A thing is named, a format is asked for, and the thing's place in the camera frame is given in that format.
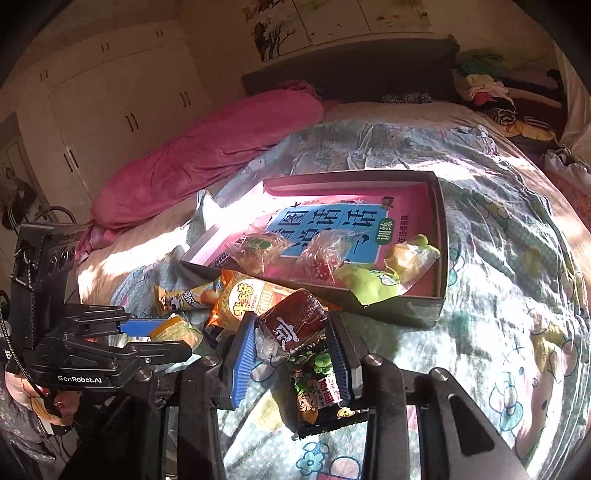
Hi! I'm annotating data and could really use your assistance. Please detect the dark red date snack packet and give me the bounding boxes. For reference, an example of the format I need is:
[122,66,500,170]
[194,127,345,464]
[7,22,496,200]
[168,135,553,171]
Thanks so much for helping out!
[257,289,329,355]

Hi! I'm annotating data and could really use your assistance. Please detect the orange rice cracker snack bag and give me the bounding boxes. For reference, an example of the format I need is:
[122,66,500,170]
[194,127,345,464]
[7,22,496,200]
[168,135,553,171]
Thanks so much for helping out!
[204,269,294,336]

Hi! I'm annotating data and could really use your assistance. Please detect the yellow cartoon snack packet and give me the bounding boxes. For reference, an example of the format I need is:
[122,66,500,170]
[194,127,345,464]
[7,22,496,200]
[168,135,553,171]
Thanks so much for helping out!
[153,279,223,315]

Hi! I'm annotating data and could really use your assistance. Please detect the yellow-green cake packet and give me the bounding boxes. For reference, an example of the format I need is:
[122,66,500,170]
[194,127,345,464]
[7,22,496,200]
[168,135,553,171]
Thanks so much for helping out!
[149,314,204,350]

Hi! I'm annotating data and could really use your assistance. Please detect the black green pea snack packet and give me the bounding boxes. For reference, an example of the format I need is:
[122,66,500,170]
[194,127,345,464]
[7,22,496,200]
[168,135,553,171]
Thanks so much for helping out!
[287,334,369,439]

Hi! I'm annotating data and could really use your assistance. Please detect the clear red candy packet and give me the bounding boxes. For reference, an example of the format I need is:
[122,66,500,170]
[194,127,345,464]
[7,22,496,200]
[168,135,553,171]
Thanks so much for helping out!
[295,229,363,284]

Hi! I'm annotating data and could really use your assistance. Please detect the clear brown pastry packet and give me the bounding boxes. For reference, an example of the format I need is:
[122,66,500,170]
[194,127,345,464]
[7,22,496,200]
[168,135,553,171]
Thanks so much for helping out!
[226,231,291,276]

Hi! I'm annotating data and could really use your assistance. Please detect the green yellow snack packet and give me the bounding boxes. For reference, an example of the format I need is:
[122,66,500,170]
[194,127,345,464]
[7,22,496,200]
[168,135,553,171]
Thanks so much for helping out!
[335,234,441,307]

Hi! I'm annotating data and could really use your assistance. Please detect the dark cardboard box tray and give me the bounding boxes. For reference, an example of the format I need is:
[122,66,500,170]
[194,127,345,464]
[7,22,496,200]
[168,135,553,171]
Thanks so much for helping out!
[181,170,448,329]

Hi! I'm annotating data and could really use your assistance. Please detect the pink quilt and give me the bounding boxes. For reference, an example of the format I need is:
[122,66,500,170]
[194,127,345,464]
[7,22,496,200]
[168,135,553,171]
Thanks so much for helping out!
[76,81,325,262]

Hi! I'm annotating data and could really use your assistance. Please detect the cream wardrobe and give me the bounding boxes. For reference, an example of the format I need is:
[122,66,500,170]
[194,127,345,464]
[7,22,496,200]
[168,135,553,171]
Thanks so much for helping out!
[1,20,211,223]

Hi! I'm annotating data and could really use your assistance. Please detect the pink floral cloth bag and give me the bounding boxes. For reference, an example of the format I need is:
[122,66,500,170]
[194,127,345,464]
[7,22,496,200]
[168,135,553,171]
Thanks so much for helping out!
[543,147,591,228]

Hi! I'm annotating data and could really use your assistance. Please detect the dark headboard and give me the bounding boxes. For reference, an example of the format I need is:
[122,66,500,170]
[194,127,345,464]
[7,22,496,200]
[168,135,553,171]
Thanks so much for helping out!
[242,37,461,103]

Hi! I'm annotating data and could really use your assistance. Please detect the pile of folded clothes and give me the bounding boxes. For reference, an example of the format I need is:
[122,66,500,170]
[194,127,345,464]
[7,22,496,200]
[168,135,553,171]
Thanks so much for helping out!
[453,50,567,143]

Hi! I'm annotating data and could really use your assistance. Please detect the cream curtain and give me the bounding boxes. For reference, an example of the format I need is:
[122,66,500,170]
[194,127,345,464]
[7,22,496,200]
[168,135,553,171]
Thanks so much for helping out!
[554,43,591,165]

